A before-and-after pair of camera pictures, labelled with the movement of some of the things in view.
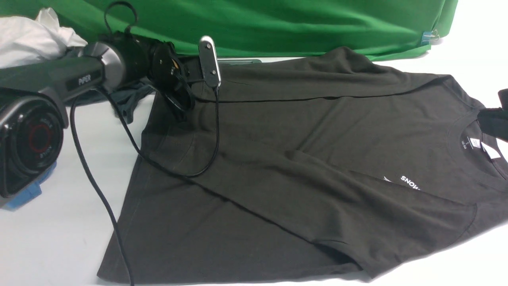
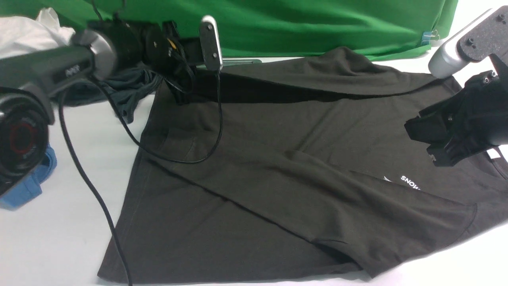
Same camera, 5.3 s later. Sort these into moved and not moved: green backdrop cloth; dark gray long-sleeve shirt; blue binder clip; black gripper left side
Moved: black gripper left side
Not moved: dark gray long-sleeve shirt; green backdrop cloth; blue binder clip
